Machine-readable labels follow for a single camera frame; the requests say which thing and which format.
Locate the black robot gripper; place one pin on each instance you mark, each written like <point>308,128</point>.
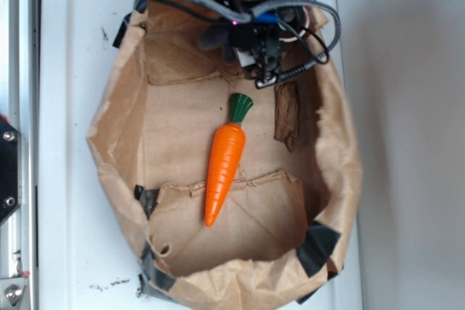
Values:
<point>258,48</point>

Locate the gray plush mouse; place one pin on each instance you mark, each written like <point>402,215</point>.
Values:
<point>225,36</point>

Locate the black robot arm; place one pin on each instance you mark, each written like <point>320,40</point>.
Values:
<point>295,22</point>

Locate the brown bark piece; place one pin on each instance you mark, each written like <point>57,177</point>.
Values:
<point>287,114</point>

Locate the orange plastic carrot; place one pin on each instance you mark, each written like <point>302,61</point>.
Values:
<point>226,152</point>

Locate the brown paper bag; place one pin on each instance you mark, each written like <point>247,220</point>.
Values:
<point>285,227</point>

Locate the white metal tray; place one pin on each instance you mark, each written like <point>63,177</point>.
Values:
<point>84,260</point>

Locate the aluminum frame rail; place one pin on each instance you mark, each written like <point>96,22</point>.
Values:
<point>20,46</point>

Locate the black metal bracket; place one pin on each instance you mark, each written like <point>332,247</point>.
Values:
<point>9,169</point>

